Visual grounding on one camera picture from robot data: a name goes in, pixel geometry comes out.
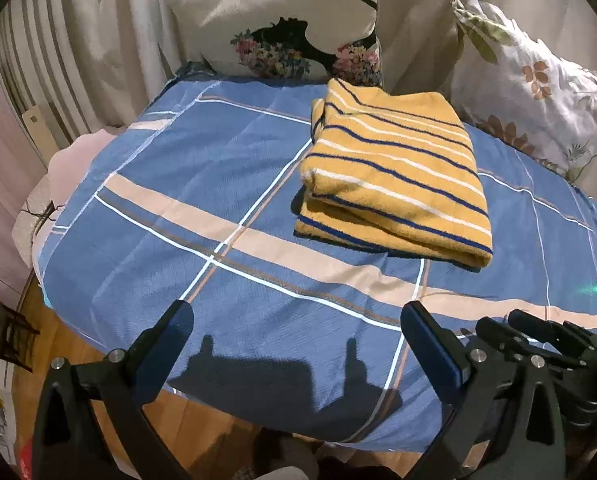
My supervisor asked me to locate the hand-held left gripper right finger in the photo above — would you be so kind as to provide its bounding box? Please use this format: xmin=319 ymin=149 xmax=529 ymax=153
xmin=401 ymin=301 xmax=567 ymax=480

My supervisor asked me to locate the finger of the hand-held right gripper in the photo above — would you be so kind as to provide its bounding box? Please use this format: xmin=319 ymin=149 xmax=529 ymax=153
xmin=507 ymin=309 xmax=597 ymax=361
xmin=475 ymin=317 xmax=535 ymax=361

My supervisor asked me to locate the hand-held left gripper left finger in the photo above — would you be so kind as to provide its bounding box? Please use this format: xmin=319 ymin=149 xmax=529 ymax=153
xmin=31 ymin=300 xmax=195 ymax=480

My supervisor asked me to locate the yellow striped shirt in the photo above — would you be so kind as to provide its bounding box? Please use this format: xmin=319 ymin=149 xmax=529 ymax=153
xmin=293 ymin=77 xmax=494 ymax=268

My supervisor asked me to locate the blue plaid bed sheet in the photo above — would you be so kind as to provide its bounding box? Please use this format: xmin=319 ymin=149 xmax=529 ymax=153
xmin=33 ymin=62 xmax=597 ymax=453

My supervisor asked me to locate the dark wooden chair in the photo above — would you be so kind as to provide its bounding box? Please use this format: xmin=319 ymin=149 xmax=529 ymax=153
xmin=0 ymin=296 xmax=42 ymax=375

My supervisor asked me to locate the pink cloth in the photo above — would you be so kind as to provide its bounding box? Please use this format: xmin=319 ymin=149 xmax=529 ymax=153
xmin=46 ymin=126 xmax=129 ymax=213

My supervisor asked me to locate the white leaf print pillow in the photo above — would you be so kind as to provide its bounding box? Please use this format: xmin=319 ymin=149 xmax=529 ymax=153
xmin=451 ymin=0 xmax=597 ymax=183

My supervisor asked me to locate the light wooden board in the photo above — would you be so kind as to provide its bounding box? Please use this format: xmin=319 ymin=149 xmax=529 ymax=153
xmin=21 ymin=102 xmax=62 ymax=167

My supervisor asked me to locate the floral pillow with black silhouette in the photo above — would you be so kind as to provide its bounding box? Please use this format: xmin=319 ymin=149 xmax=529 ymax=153
xmin=159 ymin=0 xmax=384 ymax=87

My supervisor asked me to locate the black cable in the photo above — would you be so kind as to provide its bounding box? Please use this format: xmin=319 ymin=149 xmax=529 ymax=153
xmin=24 ymin=199 xmax=68 ymax=227

